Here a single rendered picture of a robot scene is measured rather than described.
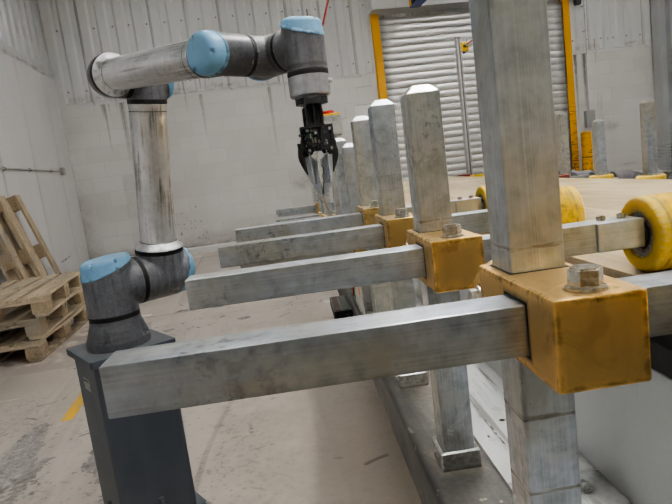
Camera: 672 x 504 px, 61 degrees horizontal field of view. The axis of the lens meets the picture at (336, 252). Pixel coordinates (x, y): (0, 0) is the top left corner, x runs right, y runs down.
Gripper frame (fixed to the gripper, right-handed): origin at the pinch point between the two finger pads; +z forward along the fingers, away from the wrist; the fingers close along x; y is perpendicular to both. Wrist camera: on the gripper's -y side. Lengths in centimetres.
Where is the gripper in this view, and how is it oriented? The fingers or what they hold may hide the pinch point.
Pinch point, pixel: (322, 189)
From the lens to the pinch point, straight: 130.6
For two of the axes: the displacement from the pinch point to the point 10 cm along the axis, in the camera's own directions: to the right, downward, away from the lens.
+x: 9.9, -1.4, 0.6
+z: 1.3, 9.8, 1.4
